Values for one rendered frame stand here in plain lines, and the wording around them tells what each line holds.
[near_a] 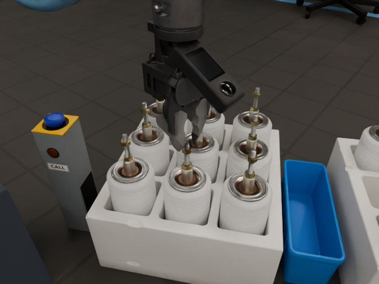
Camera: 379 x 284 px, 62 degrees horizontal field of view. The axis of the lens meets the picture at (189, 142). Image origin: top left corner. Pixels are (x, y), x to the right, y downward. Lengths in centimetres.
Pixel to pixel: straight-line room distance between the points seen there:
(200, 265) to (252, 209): 18
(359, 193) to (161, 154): 44
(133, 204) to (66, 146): 18
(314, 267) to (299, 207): 24
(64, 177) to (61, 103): 73
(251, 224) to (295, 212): 33
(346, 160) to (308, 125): 46
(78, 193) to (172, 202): 26
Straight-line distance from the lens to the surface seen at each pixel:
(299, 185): 97
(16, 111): 147
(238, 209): 60
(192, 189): 60
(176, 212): 64
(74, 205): 83
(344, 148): 90
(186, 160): 59
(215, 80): 45
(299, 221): 92
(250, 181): 59
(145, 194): 65
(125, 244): 72
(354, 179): 82
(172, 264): 73
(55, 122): 70
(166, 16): 45
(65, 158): 72
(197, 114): 54
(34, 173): 112
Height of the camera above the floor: 69
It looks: 37 degrees down
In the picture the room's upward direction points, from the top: straight up
